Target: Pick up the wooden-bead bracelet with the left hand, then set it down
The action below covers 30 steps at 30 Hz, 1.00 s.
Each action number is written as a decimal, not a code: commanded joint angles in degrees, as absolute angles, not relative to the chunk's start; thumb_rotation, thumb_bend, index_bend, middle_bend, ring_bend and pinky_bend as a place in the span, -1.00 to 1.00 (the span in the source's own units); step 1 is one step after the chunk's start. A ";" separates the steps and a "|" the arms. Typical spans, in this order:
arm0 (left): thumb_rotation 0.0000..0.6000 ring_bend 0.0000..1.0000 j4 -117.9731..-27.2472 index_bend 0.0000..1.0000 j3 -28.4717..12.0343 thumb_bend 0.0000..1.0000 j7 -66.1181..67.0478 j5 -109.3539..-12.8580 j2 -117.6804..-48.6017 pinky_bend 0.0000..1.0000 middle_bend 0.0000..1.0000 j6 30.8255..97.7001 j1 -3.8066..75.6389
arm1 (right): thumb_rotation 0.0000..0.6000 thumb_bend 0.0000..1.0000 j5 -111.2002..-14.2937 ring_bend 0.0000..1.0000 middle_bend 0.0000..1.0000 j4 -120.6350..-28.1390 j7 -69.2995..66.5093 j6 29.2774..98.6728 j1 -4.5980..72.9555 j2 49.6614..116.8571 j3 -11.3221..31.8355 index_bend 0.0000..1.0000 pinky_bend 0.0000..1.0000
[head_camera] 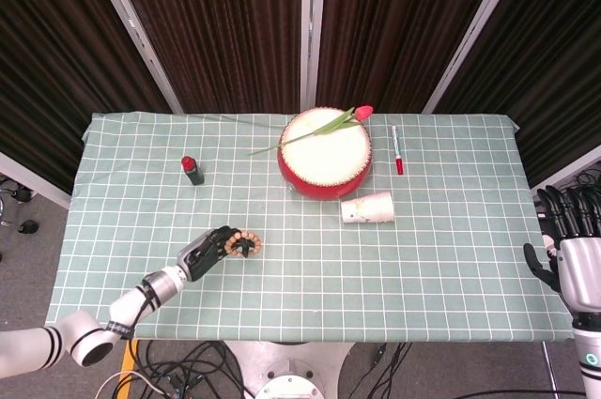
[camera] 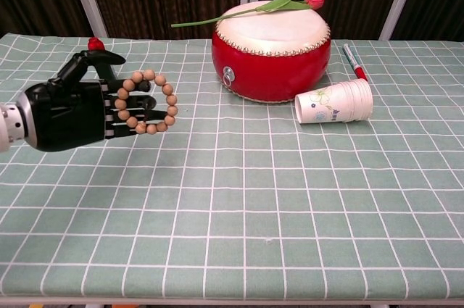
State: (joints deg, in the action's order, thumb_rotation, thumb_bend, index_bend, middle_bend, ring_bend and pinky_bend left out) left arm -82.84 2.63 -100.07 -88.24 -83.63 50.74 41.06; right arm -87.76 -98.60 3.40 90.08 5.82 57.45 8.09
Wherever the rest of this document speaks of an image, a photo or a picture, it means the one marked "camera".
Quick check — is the red drum with white skin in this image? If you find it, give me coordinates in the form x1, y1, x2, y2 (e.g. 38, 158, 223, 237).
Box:
211, 0, 332, 104

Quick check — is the wooden bead bracelet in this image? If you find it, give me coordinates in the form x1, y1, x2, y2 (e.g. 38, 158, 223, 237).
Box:
114, 70, 178, 136

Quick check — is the stack of white paper cups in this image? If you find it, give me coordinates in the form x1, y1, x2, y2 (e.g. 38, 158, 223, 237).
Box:
294, 80, 374, 125

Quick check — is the green checkered tablecloth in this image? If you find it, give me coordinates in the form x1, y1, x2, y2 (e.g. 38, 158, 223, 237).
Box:
0, 33, 464, 301

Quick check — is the artificial pink tulip flower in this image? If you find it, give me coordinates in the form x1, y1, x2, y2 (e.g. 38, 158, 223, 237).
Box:
170, 0, 326, 29

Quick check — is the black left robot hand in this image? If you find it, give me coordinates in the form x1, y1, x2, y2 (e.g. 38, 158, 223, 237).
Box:
16, 49, 167, 153

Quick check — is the red and white marker pen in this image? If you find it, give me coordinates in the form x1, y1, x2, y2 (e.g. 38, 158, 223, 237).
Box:
342, 43, 368, 83

